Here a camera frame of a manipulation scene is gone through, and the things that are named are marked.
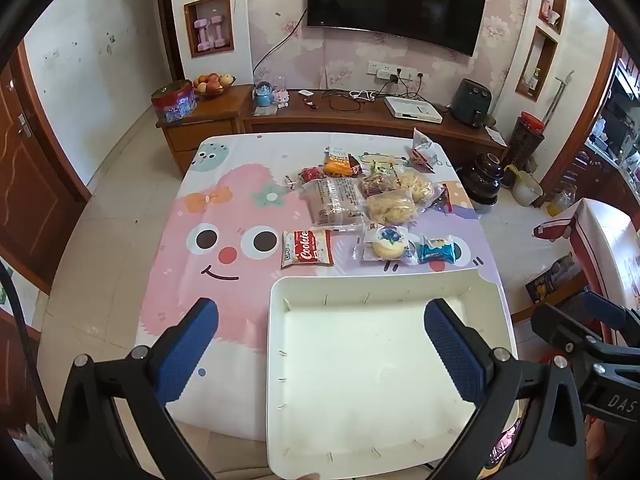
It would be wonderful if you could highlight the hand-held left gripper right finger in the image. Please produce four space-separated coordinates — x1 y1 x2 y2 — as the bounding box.
424 298 587 480

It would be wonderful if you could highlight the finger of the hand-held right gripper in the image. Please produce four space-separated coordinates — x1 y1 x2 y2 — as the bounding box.
570 290 640 346
531 302 608 361

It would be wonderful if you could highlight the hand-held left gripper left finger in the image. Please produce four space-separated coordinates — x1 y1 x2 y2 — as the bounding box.
52 297 221 480

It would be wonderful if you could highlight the white plastic tray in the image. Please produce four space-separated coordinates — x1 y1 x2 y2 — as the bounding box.
266 267 516 478

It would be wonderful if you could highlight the blue white snack packet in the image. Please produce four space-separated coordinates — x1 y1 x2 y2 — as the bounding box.
417 236 468 264

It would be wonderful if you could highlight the blueberry print pastry packet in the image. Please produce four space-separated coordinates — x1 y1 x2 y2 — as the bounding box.
357 222 418 263

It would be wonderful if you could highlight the puffed rice cake packet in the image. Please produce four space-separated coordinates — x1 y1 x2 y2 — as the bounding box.
365 187 421 226
395 170 442 211

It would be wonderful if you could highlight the red white biscuit packet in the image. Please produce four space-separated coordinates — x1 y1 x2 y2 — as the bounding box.
281 228 334 267

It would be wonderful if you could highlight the clear nut bar packet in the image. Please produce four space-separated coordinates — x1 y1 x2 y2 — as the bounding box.
360 172 397 198

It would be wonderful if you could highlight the large clear biscuit packet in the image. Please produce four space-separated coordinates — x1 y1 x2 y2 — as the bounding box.
302 176 368 228

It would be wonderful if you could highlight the white red snack bag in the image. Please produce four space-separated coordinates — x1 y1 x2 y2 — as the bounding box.
410 128 437 168

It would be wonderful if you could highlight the green snack packet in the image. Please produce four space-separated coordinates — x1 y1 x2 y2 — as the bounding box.
361 155 401 176

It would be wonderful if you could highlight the orange snack packet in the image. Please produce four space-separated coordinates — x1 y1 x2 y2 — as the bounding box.
322 147 357 176

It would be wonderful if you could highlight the printed cardboard box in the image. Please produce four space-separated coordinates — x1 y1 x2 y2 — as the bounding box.
525 255 586 304

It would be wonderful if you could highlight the cloth-covered side table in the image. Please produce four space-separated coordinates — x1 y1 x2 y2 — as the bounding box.
532 199 640 321

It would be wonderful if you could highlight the cartoon printed tablecloth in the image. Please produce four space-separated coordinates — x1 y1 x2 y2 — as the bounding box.
135 132 518 456

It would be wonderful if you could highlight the yellow oil bottle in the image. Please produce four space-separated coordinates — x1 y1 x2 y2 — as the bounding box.
547 185 576 217

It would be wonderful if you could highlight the white plastic bucket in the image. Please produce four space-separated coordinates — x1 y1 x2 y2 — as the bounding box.
512 172 544 207

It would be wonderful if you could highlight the yellow scoop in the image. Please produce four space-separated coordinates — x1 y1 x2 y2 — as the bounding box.
504 164 531 187

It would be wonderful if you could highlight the wooden kitchen cabinet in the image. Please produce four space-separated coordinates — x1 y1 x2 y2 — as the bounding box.
582 45 640 191

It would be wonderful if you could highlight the dark ceramic pot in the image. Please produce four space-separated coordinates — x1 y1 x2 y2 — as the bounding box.
460 152 502 201

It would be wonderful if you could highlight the tall red-lidded jar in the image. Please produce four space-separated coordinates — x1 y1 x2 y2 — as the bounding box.
510 111 546 171

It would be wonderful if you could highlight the mop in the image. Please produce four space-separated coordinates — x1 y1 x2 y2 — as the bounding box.
544 72 574 127

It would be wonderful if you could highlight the wooden door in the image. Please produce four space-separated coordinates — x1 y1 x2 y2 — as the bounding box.
0 40 92 296

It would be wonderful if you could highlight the dark grey air fryer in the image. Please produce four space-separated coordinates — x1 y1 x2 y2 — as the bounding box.
451 78 493 128

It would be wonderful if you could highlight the white set-top box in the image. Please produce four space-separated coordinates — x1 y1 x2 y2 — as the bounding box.
384 96 443 123

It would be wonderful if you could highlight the red round tin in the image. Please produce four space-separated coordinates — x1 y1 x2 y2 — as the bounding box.
151 80 197 123

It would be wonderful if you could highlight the wooden television cabinet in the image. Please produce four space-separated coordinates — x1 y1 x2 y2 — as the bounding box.
156 85 508 176

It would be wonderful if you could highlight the fruit bowl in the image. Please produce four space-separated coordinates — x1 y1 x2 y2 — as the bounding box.
192 73 237 99

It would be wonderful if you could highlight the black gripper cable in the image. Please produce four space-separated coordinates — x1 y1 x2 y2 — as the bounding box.
0 260 57 441

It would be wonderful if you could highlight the black coiled cable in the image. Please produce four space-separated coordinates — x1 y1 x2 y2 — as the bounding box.
322 89 366 112

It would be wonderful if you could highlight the black television cable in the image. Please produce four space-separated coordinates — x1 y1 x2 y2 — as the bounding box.
252 7 308 86

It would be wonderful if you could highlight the black wall television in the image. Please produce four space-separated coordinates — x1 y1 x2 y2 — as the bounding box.
306 0 489 57

